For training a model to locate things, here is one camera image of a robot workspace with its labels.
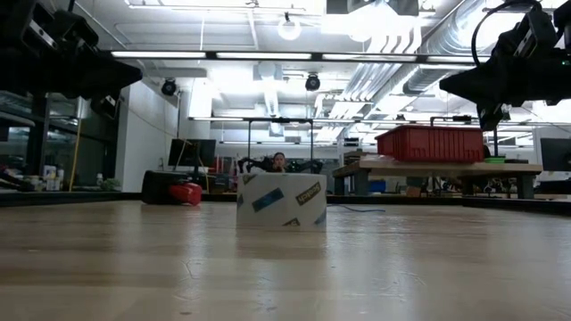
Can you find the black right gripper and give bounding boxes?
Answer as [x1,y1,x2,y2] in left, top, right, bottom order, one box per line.
[439,0,571,108]

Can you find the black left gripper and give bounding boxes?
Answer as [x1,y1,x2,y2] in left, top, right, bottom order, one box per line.
[0,0,144,102]

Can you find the thin blue wire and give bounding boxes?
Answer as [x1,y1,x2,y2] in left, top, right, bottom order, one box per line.
[327,203,387,214]

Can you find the large red plastic bin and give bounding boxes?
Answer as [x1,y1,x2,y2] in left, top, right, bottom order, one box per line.
[375,125,485,163]

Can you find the black computer monitor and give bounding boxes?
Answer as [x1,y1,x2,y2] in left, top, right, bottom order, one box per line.
[539,137,571,172]
[168,138,218,179]

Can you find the wooden workbench grey legs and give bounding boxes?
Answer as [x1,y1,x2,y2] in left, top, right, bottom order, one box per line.
[332,153,544,200]

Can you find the white plastic container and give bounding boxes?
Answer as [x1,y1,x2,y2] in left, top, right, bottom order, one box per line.
[43,165,58,192]

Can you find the black case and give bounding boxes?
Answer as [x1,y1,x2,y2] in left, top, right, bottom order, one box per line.
[141,170,180,205]

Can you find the red object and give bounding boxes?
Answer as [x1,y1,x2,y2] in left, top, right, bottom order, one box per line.
[168,182,203,207]

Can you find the overhead LED light bar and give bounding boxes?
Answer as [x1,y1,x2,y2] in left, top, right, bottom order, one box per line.
[111,49,492,64]

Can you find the person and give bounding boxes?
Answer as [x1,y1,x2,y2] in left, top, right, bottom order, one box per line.
[270,152,289,173]

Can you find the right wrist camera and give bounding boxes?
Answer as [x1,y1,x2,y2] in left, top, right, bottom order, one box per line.
[476,102,513,132]

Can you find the black camera stand rig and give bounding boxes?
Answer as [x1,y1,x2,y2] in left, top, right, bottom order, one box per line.
[430,114,501,157]

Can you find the yellow cable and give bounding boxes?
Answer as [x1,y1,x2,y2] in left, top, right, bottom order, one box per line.
[68,119,85,193]

